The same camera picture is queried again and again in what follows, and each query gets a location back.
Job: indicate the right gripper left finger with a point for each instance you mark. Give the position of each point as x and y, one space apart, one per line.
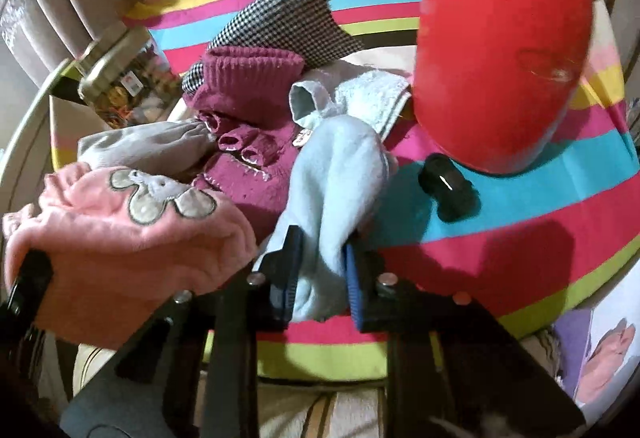
191 369

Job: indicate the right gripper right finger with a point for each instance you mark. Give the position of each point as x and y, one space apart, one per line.
452 369

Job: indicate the pink fleece glove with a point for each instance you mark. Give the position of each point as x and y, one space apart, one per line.
120 242

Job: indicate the grey fleece cloth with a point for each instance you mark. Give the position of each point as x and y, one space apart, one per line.
160 148

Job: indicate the light blue fleece mitten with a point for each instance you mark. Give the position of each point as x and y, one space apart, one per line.
335 183

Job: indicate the magenta knitted glove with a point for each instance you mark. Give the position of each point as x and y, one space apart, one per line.
243 100

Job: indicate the black white checkered cloth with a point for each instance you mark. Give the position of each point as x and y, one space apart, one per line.
304 27

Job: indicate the striped colourful tablecloth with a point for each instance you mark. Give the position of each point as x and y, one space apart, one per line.
544 240

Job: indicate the purple white cardboard box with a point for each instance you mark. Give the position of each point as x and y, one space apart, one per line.
612 352

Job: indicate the gold lidded glass jar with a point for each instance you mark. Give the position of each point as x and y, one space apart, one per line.
126 78

